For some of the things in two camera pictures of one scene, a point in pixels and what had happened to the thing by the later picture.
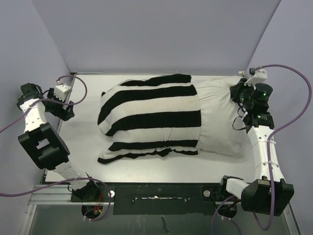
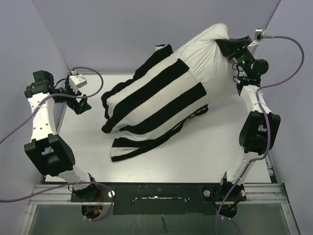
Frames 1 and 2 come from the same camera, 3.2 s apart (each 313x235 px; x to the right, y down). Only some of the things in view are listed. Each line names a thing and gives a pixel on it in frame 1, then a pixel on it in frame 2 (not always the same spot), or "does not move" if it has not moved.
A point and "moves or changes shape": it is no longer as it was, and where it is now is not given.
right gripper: (236, 89) to (230, 46)
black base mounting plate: (179, 199) does not move
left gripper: (64, 114) to (79, 107)
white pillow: (218, 134) to (205, 58)
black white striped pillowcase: (149, 116) moves or changes shape
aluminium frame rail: (54, 195) does not move
